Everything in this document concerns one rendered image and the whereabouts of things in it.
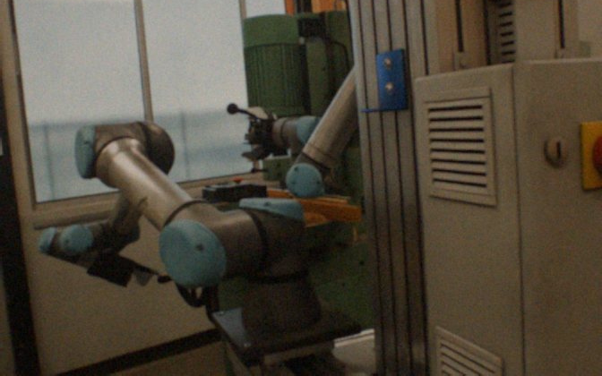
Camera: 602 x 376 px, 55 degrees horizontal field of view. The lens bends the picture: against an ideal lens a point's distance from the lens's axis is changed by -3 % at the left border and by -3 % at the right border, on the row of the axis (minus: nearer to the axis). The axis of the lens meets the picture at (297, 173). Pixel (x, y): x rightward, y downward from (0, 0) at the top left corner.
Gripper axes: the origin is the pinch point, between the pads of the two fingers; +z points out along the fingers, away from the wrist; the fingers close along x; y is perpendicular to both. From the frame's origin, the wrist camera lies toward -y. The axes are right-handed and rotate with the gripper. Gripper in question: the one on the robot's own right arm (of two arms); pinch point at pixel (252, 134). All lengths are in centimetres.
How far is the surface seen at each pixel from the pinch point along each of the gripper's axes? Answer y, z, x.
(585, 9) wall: -229, 46, -112
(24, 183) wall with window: 38, 136, 26
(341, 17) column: -26.7, 1.8, -41.8
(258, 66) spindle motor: -3.5, 8.6, -21.4
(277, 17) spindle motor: -5.2, 4.2, -36.3
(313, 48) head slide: -20.1, 5.7, -30.6
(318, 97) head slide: -24.4, 5.5, -16.1
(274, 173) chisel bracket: -14.1, 8.8, 9.5
